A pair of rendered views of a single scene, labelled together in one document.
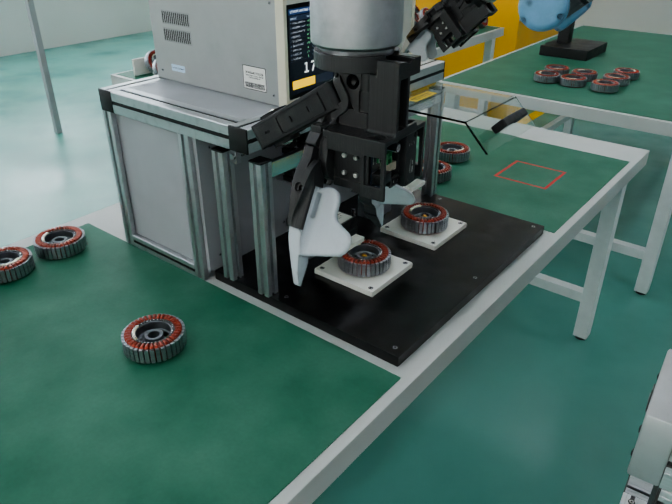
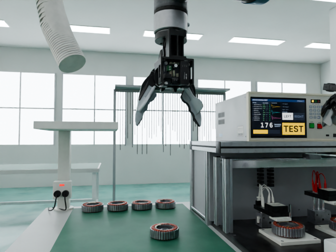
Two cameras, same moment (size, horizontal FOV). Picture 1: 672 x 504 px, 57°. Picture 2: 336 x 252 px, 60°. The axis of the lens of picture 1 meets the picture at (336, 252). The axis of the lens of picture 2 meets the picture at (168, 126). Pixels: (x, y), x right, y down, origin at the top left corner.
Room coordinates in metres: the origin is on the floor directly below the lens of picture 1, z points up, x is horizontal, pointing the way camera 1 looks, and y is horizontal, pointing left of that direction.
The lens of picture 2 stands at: (0.05, -0.42, 1.12)
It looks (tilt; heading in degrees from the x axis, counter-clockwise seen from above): 3 degrees up; 40
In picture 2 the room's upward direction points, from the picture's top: straight up
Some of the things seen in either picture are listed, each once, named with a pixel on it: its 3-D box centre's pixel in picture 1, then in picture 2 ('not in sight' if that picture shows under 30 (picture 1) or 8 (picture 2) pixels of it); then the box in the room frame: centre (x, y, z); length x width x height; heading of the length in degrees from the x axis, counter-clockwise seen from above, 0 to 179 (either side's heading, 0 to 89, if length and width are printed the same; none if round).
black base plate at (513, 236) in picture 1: (389, 250); (314, 236); (1.25, -0.12, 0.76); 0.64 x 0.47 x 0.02; 141
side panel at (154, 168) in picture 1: (159, 193); (200, 183); (1.23, 0.38, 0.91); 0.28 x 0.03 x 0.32; 51
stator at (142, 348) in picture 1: (154, 337); (164, 231); (0.91, 0.33, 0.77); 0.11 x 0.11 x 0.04
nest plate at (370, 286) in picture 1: (363, 267); (288, 235); (1.14, -0.06, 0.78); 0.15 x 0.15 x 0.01; 51
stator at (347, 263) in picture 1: (364, 257); (287, 228); (1.14, -0.06, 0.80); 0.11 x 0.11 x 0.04
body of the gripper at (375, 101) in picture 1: (362, 120); (171, 62); (0.53, -0.02, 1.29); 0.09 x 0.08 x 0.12; 56
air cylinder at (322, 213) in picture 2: (374, 203); (318, 215); (1.42, -0.10, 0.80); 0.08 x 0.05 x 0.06; 141
